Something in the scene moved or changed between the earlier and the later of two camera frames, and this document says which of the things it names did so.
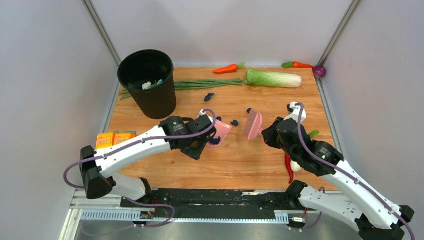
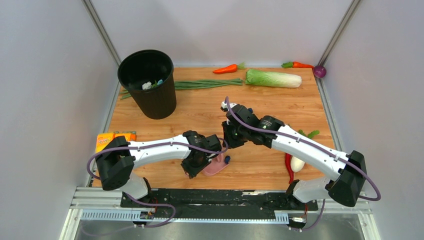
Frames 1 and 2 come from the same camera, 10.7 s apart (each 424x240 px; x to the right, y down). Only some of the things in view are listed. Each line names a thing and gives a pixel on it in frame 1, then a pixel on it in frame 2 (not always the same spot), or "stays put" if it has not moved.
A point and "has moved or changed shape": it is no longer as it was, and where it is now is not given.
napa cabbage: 264,78 stays put
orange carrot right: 296,64 stays put
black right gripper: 268,135 → 226,126
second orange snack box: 120,137 stays put
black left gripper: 196,154 → 194,172
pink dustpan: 223,129 has moved or changed shape
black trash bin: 147,77 stays put
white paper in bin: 147,86 stays put
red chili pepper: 288,164 stays put
